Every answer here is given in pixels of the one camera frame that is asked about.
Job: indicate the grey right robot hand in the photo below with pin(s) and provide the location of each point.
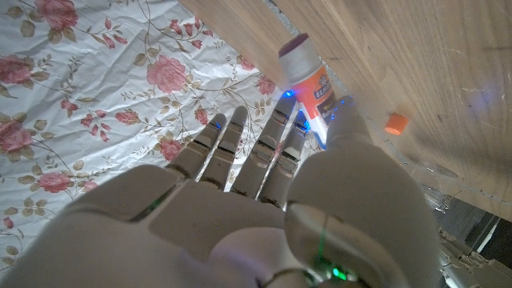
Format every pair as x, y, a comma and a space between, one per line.
240, 224

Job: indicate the orange white glue stick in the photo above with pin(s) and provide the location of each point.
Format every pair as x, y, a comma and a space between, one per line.
308, 76

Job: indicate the small orange cap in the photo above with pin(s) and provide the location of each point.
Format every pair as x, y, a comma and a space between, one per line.
397, 124

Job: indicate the floral printed backdrop cloth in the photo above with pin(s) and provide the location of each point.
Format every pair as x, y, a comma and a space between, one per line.
100, 92

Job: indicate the clear glass jar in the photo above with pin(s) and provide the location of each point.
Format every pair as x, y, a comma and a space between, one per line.
436, 170

